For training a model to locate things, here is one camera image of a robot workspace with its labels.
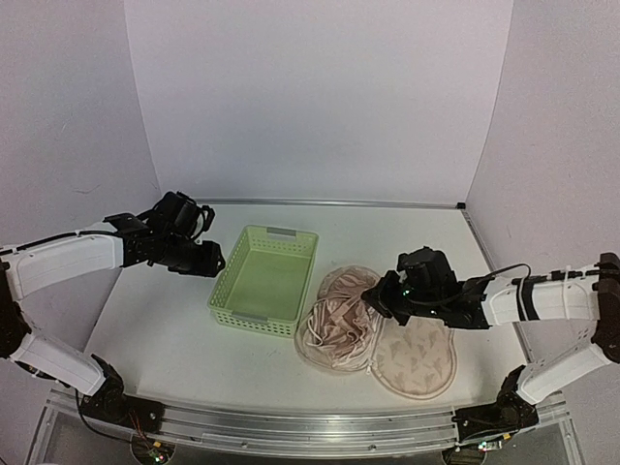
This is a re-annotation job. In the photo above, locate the aluminium front rail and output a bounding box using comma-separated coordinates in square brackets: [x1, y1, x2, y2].
[36, 365, 582, 465]

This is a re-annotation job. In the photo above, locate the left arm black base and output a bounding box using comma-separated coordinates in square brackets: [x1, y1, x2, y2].
[77, 355, 165, 433]

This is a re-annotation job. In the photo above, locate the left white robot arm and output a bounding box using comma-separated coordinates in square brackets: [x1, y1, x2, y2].
[1, 192, 226, 423]

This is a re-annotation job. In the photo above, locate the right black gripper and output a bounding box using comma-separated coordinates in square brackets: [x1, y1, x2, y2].
[362, 271, 443, 327]

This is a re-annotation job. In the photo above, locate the floral mesh laundry bag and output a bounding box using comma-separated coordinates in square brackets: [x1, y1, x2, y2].
[294, 263, 459, 401]

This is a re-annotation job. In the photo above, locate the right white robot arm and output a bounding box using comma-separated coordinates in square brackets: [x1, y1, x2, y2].
[361, 247, 619, 429]

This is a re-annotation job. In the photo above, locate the pink bra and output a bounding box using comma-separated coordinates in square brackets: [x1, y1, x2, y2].
[294, 265, 382, 372]

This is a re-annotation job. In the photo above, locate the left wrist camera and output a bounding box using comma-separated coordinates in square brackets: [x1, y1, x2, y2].
[194, 205, 216, 239]

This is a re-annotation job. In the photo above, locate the green plastic basket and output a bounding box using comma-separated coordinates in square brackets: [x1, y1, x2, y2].
[208, 225, 319, 338]

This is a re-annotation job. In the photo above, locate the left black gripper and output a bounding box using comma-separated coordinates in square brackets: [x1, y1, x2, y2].
[158, 234, 226, 278]

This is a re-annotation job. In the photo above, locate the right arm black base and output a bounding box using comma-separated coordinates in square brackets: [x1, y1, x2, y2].
[451, 365, 539, 444]

